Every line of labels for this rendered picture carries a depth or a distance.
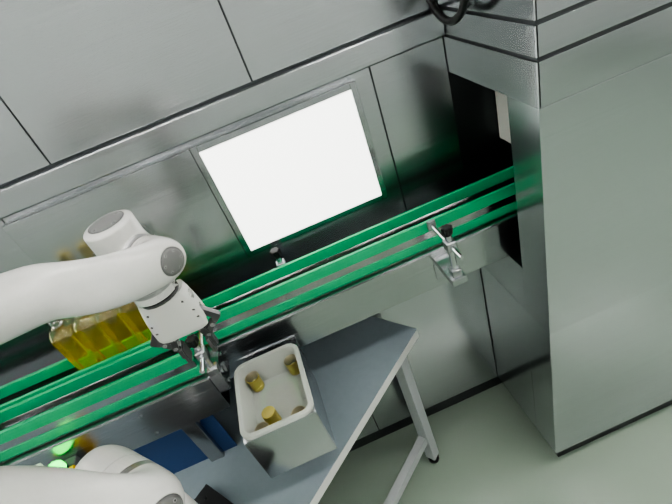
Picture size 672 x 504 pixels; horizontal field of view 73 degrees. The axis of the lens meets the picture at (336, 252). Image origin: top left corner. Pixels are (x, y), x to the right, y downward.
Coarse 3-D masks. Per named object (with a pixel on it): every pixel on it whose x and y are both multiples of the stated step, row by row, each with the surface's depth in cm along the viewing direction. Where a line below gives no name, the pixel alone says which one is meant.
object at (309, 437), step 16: (256, 352) 123; (304, 368) 112; (320, 400) 116; (304, 416) 100; (320, 416) 104; (272, 432) 100; (288, 432) 101; (304, 432) 102; (320, 432) 104; (256, 448) 101; (272, 448) 102; (288, 448) 104; (304, 448) 105; (320, 448) 107; (336, 448) 109; (272, 464) 105; (288, 464) 107
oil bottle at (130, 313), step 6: (126, 306) 109; (132, 306) 110; (120, 312) 110; (126, 312) 110; (132, 312) 110; (138, 312) 111; (126, 318) 111; (132, 318) 111; (138, 318) 112; (132, 324) 112; (138, 324) 113; (144, 324) 113; (138, 330) 114; (144, 330) 114; (138, 336) 115; (144, 336) 115; (150, 336) 115
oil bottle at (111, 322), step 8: (104, 312) 109; (112, 312) 109; (96, 320) 109; (104, 320) 110; (112, 320) 110; (120, 320) 111; (104, 328) 111; (112, 328) 111; (120, 328) 112; (128, 328) 113; (112, 336) 112; (120, 336) 113; (128, 336) 114; (136, 336) 115; (120, 344) 114; (128, 344) 115; (136, 344) 116
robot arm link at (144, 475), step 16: (144, 464) 80; (0, 480) 62; (16, 480) 64; (32, 480) 65; (48, 480) 67; (64, 480) 69; (80, 480) 70; (96, 480) 71; (112, 480) 72; (128, 480) 74; (144, 480) 75; (160, 480) 77; (176, 480) 80; (0, 496) 61; (16, 496) 62; (32, 496) 64; (48, 496) 66; (64, 496) 67; (80, 496) 69; (96, 496) 70; (112, 496) 71; (128, 496) 73; (144, 496) 74; (160, 496) 75; (176, 496) 78
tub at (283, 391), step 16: (272, 352) 116; (288, 352) 117; (240, 368) 115; (256, 368) 117; (272, 368) 118; (240, 384) 112; (272, 384) 117; (288, 384) 116; (304, 384) 105; (240, 400) 107; (256, 400) 115; (272, 400) 113; (288, 400) 112; (304, 400) 110; (240, 416) 103; (256, 416) 111; (288, 416) 108; (240, 432) 100; (256, 432) 99
